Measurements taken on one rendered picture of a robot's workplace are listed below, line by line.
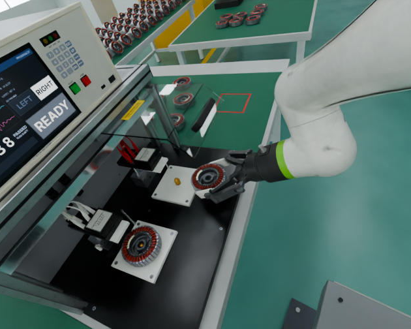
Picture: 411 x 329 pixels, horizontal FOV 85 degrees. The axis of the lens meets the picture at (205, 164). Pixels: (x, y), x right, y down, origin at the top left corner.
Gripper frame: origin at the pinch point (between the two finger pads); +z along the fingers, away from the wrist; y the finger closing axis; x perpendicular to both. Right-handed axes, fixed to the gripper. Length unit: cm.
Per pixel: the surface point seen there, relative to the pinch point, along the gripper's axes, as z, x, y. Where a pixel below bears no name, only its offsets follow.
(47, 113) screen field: 5.8, -42.3, 13.1
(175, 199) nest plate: 12.7, -0.6, 6.5
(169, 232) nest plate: 9.6, 1.2, 17.8
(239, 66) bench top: 19, 0, -92
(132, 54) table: 113, -53, -126
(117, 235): 12.0, -11.6, 25.8
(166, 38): 221, -50, -321
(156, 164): 13.5, -12.4, 0.7
